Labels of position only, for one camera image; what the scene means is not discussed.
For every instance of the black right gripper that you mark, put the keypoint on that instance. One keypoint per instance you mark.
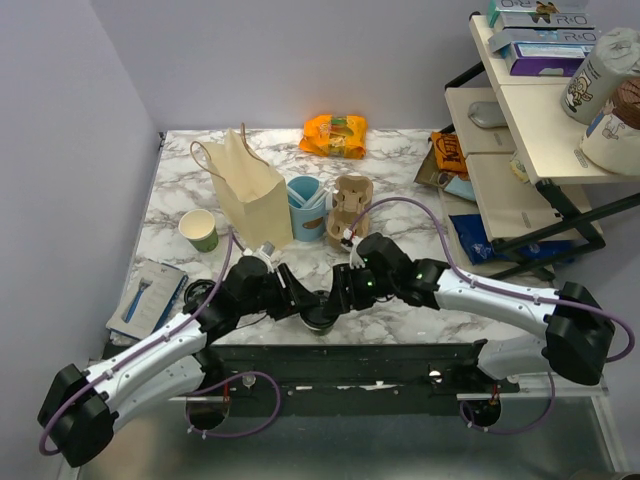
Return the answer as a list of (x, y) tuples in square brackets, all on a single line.
[(341, 301)]

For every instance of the cartoon paper roll brown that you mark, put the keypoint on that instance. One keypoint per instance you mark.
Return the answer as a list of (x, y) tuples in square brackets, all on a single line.
[(612, 139)]

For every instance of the teal box top shelf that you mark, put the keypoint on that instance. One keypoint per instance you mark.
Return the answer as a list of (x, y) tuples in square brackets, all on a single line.
[(540, 9)]

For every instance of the cartoon paper roll grey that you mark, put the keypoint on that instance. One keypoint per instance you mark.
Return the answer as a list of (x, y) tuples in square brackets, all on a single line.
[(613, 60)]

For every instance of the razor blister pack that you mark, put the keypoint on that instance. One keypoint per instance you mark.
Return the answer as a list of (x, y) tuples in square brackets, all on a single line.
[(148, 301)]

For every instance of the orange snack bag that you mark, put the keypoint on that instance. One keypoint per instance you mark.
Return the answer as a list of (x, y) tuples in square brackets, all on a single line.
[(335, 136)]

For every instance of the grey computer mouse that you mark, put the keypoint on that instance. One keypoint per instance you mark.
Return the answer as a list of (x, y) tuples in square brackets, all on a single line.
[(486, 115)]

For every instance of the orange brown snack packet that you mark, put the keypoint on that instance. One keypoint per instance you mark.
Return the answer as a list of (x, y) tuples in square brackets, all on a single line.
[(444, 164)]

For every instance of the beige shelf rack black frame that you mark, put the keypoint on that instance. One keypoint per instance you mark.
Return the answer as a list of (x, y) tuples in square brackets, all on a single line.
[(528, 177)]

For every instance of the black plastic cup lid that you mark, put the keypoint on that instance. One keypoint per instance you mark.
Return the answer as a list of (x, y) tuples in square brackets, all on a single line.
[(314, 316)]

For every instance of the blue straw holder cup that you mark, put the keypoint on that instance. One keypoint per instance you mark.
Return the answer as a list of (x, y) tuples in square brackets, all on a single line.
[(307, 198)]

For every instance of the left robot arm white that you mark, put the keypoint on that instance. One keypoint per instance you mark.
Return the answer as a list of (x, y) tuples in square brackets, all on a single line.
[(84, 408)]

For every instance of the grey R+O box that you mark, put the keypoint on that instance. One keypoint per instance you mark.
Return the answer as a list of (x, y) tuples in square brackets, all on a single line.
[(530, 27)]

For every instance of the purple tissue box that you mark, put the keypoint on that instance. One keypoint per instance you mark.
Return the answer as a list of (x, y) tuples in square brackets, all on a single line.
[(539, 59)]

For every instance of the brown pulp cup carrier stack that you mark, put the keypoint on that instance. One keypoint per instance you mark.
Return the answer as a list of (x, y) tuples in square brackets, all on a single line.
[(352, 194)]

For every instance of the beige paper bag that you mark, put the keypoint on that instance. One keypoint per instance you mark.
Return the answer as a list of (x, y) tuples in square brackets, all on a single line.
[(251, 193)]

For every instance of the green paper cup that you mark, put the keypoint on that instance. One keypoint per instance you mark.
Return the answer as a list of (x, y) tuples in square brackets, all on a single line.
[(198, 227), (320, 331)]

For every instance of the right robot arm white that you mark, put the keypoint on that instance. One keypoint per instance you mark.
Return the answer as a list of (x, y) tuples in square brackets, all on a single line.
[(564, 331)]

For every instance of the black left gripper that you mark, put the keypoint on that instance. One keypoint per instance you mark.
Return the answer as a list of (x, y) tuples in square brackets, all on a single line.
[(292, 300)]

